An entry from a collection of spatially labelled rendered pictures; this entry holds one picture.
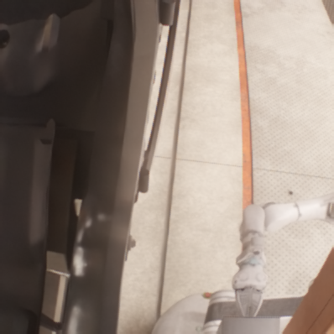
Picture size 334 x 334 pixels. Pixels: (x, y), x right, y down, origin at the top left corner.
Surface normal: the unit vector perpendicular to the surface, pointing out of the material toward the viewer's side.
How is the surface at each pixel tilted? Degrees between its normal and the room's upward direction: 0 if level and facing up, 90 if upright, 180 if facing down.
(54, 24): 68
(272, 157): 0
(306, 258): 0
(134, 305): 0
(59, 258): 90
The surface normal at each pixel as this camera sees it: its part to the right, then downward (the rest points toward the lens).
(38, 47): 0.32, 0.39
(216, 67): 0.09, -0.67
